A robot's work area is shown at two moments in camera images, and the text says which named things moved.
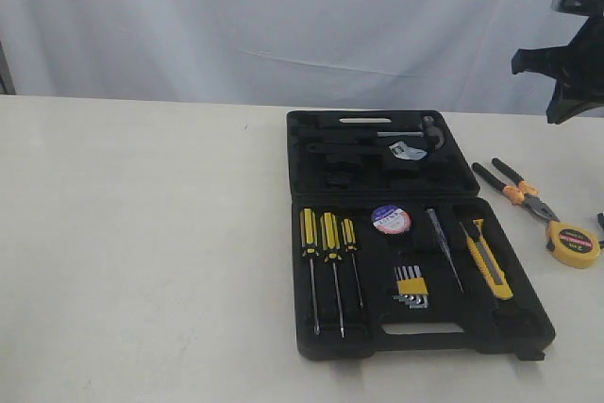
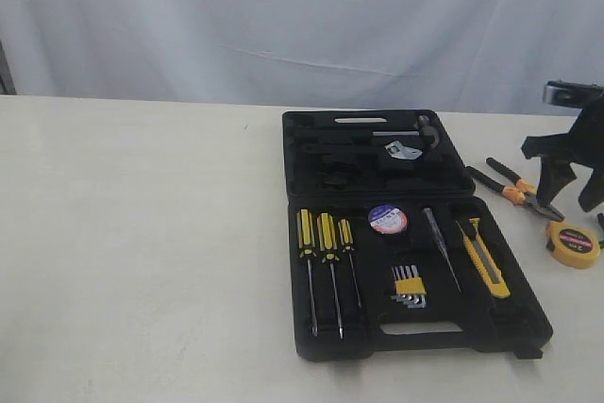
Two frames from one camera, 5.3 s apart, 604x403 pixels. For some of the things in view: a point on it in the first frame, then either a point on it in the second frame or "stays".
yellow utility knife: [489, 261] stays
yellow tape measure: [573, 245] stays
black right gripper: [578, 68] -> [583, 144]
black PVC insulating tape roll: [391, 220] stays
